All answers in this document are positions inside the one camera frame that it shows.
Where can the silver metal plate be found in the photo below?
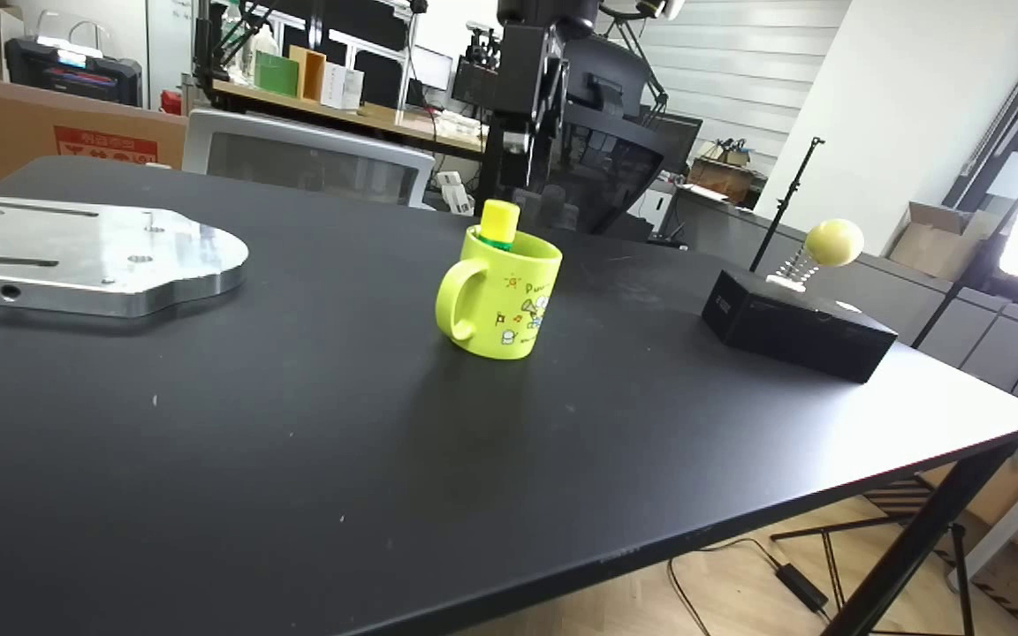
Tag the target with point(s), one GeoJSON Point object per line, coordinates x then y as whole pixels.
{"type": "Point", "coordinates": [76, 252]}

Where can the yellow mug with cartoon print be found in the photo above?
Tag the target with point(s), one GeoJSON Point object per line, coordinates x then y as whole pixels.
{"type": "Point", "coordinates": [502, 296]}

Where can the black mesh office chair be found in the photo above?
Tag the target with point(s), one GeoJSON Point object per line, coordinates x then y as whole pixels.
{"type": "Point", "coordinates": [615, 159]}

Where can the monitor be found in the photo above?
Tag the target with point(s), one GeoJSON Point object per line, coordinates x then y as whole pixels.
{"type": "Point", "coordinates": [432, 67]}

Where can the black box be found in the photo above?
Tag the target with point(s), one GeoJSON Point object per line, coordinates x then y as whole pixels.
{"type": "Point", "coordinates": [792, 331]}

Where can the row of grey cabinets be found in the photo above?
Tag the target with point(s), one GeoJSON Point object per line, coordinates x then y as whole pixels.
{"type": "Point", "coordinates": [968, 327]}

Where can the large cardboard box red label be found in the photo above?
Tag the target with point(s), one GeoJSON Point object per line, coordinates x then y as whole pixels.
{"type": "Point", "coordinates": [23, 128]}

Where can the wooden crate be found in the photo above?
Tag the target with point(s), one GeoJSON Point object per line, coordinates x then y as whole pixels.
{"type": "Point", "coordinates": [721, 177]}

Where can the green box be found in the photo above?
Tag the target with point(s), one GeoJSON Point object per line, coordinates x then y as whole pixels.
{"type": "Point", "coordinates": [276, 74]}

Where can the white box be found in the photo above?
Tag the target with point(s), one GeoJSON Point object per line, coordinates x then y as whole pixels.
{"type": "Point", "coordinates": [343, 87]}

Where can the wooden desk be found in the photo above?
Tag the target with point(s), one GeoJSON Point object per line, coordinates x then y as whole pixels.
{"type": "Point", "coordinates": [359, 117]}

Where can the tan box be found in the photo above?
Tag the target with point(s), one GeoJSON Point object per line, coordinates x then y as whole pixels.
{"type": "Point", "coordinates": [309, 74]}

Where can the black machine case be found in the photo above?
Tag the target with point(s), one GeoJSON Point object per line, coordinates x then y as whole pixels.
{"type": "Point", "coordinates": [76, 72]}

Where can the black stand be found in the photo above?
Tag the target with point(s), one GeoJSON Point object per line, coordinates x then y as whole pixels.
{"type": "Point", "coordinates": [785, 199]}

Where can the black power adapter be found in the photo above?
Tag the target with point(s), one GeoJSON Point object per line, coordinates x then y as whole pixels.
{"type": "Point", "coordinates": [801, 586]}

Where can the window blinds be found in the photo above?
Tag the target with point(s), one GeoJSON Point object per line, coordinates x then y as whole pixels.
{"type": "Point", "coordinates": [739, 62]}

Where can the yellow ball on metal spring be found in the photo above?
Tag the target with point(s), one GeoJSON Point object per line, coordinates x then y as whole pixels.
{"type": "Point", "coordinates": [834, 242]}

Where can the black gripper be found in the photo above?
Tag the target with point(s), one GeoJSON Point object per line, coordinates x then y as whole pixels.
{"type": "Point", "coordinates": [531, 71]}

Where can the grey framed chair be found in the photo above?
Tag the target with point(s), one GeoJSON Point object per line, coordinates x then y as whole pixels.
{"type": "Point", "coordinates": [306, 163]}

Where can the open cardboard box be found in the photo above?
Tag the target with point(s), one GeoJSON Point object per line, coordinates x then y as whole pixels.
{"type": "Point", "coordinates": [924, 238]}

